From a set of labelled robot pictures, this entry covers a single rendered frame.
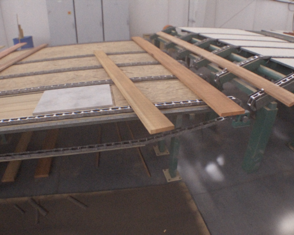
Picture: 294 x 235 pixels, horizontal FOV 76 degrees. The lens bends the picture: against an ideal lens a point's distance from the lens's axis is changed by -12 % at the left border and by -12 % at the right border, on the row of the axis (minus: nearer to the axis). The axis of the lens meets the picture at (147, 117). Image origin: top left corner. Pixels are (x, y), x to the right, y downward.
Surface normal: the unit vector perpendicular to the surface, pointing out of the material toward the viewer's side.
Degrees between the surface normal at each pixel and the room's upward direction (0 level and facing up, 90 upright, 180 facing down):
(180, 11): 87
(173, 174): 90
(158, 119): 0
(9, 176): 0
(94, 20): 90
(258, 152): 90
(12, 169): 0
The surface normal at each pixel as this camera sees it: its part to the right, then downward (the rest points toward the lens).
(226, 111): 0.00, -0.88
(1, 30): 0.49, 0.43
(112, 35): 0.22, 0.48
